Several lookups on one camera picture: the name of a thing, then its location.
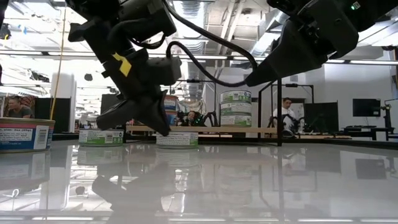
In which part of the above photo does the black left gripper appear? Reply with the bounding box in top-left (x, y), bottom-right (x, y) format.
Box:
top-left (68, 20), bottom-right (171, 137)

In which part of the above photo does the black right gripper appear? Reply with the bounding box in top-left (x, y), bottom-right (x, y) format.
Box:
top-left (244, 0), bottom-right (360, 87)

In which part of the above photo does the gold-lid blue-label seafood can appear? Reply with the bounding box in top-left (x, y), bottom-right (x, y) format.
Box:
top-left (0, 117), bottom-right (56, 154)
top-left (163, 95), bottom-right (180, 111)
top-left (164, 110), bottom-right (178, 126)

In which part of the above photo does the silver-lid green-label seafood can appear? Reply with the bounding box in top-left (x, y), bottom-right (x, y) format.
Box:
top-left (220, 102), bottom-right (252, 116)
top-left (220, 90), bottom-right (252, 105)
top-left (78, 128), bottom-right (124, 147)
top-left (155, 131), bottom-right (200, 149)
top-left (220, 114), bottom-right (252, 128)

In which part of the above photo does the yellow tape piece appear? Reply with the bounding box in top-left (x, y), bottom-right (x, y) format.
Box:
top-left (111, 52), bottom-right (132, 78)

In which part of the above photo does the person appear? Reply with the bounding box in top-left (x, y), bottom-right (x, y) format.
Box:
top-left (269, 96), bottom-right (301, 138)
top-left (178, 110), bottom-right (203, 128)
top-left (4, 95), bottom-right (35, 119)

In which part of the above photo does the black partition panel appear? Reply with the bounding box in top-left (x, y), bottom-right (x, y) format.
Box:
top-left (303, 101), bottom-right (340, 134)
top-left (34, 98), bottom-right (72, 134)

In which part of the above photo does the black background table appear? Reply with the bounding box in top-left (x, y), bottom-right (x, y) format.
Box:
top-left (340, 124), bottom-right (398, 141)

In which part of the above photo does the red patterned tapestry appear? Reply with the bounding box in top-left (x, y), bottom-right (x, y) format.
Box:
top-left (0, 95), bottom-right (37, 119)

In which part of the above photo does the black metal frame stand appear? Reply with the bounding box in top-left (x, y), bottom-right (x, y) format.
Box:
top-left (269, 82), bottom-right (315, 103)

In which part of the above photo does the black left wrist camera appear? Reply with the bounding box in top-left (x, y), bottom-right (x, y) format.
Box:
top-left (145, 55), bottom-right (183, 87)

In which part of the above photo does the black left wrist camera cable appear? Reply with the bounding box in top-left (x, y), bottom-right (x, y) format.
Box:
top-left (161, 0), bottom-right (259, 88)

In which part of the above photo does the wooden shelf with black frame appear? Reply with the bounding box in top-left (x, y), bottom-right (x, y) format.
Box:
top-left (126, 77), bottom-right (284, 147)

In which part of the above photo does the black wall monitor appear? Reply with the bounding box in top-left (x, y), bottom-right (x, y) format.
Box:
top-left (352, 98), bottom-right (382, 118)

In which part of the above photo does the yellow hanging cable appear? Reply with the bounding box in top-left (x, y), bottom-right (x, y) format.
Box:
top-left (49, 6), bottom-right (68, 121)

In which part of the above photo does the black metal table frame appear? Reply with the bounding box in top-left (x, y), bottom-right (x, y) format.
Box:
top-left (0, 132), bottom-right (398, 150)

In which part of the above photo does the silver ribbed ventilation duct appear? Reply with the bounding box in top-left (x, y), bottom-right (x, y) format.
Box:
top-left (175, 0), bottom-right (208, 100)

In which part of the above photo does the black ceiling camera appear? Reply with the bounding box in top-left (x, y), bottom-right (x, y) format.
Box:
top-left (0, 23), bottom-right (12, 40)

